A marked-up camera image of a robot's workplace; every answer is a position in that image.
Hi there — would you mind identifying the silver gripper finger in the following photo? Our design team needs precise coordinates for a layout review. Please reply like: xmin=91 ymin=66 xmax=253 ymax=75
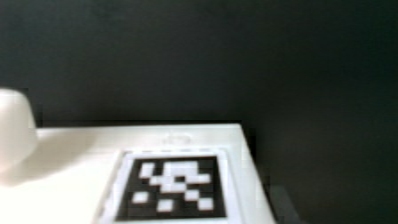
xmin=0 ymin=88 xmax=39 ymax=173

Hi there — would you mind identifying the white front drawer tray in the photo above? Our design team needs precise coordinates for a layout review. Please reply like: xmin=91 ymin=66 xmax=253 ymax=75
xmin=0 ymin=124 xmax=276 ymax=224

